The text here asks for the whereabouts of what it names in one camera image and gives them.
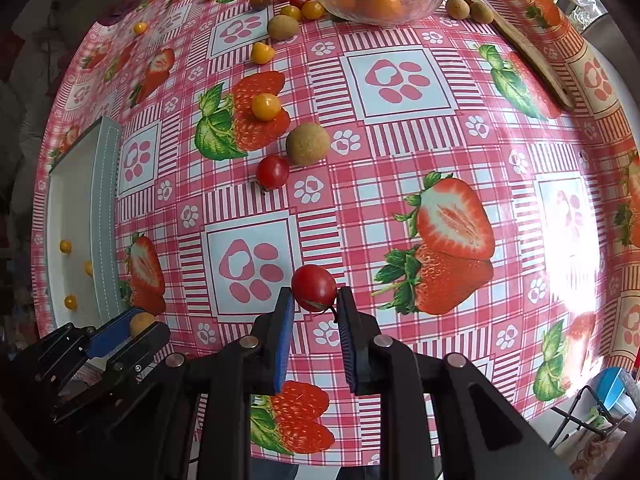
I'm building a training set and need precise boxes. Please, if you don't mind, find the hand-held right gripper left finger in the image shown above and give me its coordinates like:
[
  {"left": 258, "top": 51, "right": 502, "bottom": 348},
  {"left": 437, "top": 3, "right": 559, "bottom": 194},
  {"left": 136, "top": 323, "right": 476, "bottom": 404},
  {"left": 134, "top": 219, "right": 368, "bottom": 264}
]
[{"left": 125, "top": 287, "right": 296, "bottom": 480}]

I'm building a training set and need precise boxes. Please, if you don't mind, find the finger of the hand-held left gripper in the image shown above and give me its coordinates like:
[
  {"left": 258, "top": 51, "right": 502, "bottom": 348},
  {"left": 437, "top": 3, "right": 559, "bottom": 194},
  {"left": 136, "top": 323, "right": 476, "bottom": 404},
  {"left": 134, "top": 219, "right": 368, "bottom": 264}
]
[
  {"left": 54, "top": 321, "right": 171, "bottom": 417},
  {"left": 34, "top": 307, "right": 137, "bottom": 387}
]

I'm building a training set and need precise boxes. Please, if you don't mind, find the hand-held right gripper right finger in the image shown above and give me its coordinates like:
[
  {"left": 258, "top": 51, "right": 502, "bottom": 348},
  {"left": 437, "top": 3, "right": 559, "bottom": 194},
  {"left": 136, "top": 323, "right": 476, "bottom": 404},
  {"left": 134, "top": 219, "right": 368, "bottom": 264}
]
[{"left": 336, "top": 286, "right": 574, "bottom": 480}]

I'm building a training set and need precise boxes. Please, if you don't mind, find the small brown kiwi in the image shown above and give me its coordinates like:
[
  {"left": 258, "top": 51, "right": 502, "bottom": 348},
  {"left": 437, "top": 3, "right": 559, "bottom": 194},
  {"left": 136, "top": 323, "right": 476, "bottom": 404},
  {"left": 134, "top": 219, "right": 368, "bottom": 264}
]
[{"left": 129, "top": 311, "right": 157, "bottom": 339}]

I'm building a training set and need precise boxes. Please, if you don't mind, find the white tray with grey rim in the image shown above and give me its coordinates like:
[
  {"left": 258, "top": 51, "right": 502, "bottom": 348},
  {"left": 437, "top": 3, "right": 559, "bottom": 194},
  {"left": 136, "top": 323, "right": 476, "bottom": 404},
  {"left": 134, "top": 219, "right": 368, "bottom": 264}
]
[{"left": 42, "top": 115, "right": 123, "bottom": 334}]

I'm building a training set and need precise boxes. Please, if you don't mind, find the strawberry print checkered tablecloth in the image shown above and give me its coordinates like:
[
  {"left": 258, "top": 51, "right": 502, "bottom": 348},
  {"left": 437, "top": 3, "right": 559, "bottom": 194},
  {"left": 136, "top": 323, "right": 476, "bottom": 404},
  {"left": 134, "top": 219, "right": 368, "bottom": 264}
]
[{"left": 30, "top": 0, "right": 640, "bottom": 467}]

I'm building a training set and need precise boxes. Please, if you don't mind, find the blue plastic stool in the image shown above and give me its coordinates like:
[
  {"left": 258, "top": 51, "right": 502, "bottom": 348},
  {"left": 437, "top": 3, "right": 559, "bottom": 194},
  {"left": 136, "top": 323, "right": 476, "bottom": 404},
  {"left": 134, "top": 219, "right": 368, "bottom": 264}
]
[{"left": 596, "top": 366, "right": 632, "bottom": 413}]

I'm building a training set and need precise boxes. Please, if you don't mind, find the wooden board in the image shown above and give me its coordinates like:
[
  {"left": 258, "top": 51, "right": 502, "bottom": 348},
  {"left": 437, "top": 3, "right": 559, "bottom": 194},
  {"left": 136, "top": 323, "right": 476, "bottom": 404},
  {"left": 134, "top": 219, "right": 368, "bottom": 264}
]
[{"left": 448, "top": 0, "right": 575, "bottom": 110}]

